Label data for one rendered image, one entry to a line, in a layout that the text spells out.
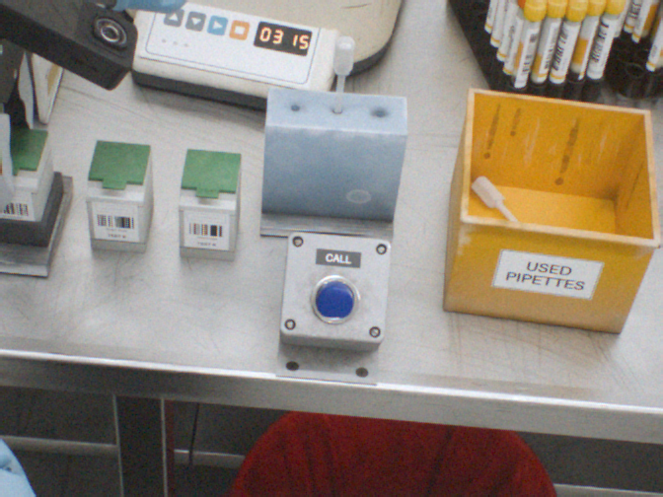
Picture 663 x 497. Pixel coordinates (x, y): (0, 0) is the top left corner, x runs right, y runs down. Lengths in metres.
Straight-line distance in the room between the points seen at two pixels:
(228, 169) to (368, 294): 0.15
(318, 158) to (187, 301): 0.14
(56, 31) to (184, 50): 0.26
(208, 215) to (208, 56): 0.18
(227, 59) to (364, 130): 0.18
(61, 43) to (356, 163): 0.24
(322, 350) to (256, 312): 0.06
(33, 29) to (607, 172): 0.45
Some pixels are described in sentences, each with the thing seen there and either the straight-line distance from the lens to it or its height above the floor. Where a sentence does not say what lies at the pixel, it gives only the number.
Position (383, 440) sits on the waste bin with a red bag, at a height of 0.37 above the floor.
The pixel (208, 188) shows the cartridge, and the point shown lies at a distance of 0.91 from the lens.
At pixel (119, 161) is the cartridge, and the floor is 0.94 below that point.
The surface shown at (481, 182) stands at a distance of 1.00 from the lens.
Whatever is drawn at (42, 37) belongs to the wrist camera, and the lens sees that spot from 0.82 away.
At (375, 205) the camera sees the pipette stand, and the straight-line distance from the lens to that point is 0.96.
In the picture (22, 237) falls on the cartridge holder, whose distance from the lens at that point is 0.95.
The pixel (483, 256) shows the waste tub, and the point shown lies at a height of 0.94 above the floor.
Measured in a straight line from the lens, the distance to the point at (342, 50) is 0.88.
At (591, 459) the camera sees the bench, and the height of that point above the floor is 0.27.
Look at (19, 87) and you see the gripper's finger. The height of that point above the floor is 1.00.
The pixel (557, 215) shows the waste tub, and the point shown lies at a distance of 1.01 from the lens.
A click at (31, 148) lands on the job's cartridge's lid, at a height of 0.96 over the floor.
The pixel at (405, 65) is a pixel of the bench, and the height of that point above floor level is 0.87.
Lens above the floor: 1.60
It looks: 49 degrees down
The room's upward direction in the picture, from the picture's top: 7 degrees clockwise
